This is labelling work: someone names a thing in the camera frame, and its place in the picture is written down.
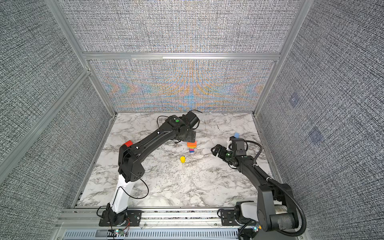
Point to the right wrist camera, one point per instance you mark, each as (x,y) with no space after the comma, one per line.
(238,146)

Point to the red rectangular wood block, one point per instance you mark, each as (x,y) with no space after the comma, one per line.
(128,143)

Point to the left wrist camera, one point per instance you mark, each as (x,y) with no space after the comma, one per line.
(192,119)

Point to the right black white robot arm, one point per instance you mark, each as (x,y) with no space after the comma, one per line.
(276,208)

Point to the aluminium front rail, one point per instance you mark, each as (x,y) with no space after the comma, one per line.
(157,223)

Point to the orange-red wood block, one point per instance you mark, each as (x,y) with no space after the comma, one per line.
(191,144)

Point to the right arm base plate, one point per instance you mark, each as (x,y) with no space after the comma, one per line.
(228,218)

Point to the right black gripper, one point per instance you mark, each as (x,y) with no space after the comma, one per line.
(219,147)

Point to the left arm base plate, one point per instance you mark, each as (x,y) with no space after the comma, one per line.
(126,218)

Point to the aluminium enclosure frame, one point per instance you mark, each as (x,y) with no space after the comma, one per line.
(16,154)

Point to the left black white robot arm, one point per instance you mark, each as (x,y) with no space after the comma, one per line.
(131,170)

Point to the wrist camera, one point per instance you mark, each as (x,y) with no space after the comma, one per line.
(238,146)
(192,119)

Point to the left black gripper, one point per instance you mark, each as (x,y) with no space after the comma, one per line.
(192,136)

